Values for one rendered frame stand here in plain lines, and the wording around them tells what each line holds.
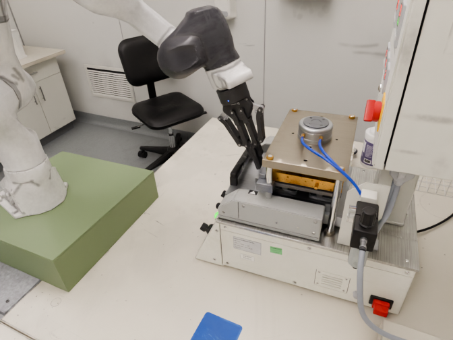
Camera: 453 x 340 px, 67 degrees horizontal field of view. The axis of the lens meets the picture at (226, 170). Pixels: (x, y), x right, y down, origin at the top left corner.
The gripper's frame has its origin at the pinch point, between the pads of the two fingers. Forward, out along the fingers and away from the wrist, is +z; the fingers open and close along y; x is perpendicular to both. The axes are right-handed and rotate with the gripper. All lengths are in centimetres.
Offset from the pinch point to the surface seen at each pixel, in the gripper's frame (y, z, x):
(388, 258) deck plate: -29.5, 20.8, 16.3
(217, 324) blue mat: 8.5, 26.2, 33.4
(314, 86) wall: 20, 34, -152
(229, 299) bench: 8.4, 26.3, 25.9
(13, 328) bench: 53, 11, 51
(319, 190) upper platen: -17.2, 5.8, 10.2
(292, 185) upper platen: -11.5, 3.8, 10.3
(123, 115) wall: 201, 21, -161
